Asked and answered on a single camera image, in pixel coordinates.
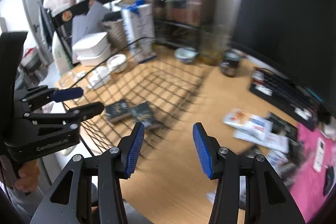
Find black tissue pack in basket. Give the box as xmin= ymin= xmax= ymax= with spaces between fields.
xmin=105 ymin=99 xmax=131 ymax=124

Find white stacked lidded containers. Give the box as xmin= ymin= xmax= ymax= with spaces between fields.
xmin=72 ymin=32 xmax=112 ymax=67

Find person left hand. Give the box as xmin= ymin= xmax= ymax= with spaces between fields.
xmin=15 ymin=160 xmax=41 ymax=193

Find dark glass jar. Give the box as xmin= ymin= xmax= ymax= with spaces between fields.
xmin=219 ymin=50 xmax=240 ymax=77

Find small ceramic bowl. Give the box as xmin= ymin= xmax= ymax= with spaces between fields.
xmin=174 ymin=47 xmax=198 ymax=64

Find pink desk mat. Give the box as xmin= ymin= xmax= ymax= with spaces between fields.
xmin=290 ymin=123 xmax=335 ymax=222

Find white round tin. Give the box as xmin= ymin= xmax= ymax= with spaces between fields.
xmin=106 ymin=54 xmax=127 ymax=73

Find dark desktop shelf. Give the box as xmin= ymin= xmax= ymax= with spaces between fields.
xmin=146 ymin=0 xmax=217 ymax=51

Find white remote control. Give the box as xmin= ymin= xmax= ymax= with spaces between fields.
xmin=313 ymin=137 xmax=325 ymax=172

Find black computer mouse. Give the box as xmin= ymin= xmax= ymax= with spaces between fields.
xmin=323 ymin=165 xmax=335 ymax=196

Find black computer monitor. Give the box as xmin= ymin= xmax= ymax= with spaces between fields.
xmin=231 ymin=0 xmax=335 ymax=114

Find clear glass dish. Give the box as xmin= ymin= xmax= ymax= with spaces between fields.
xmin=59 ymin=71 xmax=78 ymax=89

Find white blue wipes pack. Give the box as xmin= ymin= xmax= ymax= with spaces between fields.
xmin=223 ymin=109 xmax=272 ymax=140

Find black wire basket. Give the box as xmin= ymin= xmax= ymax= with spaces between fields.
xmin=63 ymin=43 xmax=211 ymax=159

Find black mechanical keyboard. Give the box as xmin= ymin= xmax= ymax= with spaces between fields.
xmin=249 ymin=67 xmax=330 ymax=131

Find white blue carton box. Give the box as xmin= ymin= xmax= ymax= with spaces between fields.
xmin=121 ymin=0 xmax=157 ymax=64

